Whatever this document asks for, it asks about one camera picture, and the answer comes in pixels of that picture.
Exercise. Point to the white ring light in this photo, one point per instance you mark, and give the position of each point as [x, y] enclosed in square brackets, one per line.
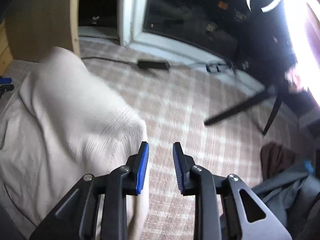
[302, 17]

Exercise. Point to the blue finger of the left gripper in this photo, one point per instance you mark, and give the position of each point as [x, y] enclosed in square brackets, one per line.
[6, 88]
[5, 80]

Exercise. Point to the plaid beige floor mat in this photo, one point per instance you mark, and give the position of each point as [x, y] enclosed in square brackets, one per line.
[174, 105]

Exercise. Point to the pine plank panel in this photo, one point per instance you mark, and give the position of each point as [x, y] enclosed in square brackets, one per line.
[6, 57]

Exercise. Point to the white window frame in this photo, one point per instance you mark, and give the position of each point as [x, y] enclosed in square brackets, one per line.
[191, 31]

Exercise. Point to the dark teal jacket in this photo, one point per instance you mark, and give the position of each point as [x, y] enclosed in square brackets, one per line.
[293, 197]

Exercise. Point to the light plywood board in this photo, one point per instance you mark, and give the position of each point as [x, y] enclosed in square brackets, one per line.
[35, 26]

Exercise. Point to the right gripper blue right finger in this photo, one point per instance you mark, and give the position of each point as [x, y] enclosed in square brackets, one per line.
[183, 166]

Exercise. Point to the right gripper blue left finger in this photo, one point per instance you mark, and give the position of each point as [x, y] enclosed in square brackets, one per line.
[137, 163]

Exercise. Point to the dark brown garment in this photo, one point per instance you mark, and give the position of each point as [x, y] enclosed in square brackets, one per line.
[275, 159]

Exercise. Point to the cream knit sweater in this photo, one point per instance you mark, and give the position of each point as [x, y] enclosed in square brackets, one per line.
[60, 124]

